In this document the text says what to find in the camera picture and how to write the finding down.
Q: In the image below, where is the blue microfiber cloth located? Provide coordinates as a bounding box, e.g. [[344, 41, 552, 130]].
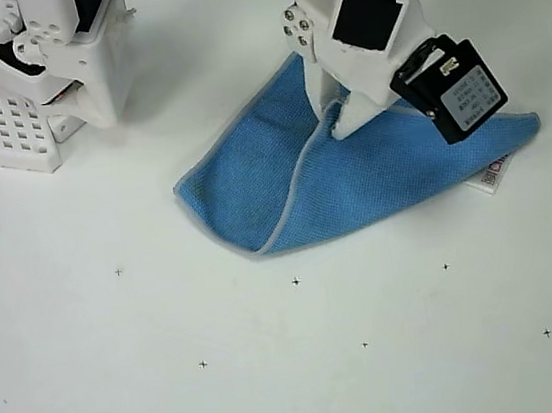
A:
[[157, 23, 552, 268]]

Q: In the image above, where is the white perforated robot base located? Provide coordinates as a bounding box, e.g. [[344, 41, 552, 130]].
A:
[[0, 76, 92, 180]]

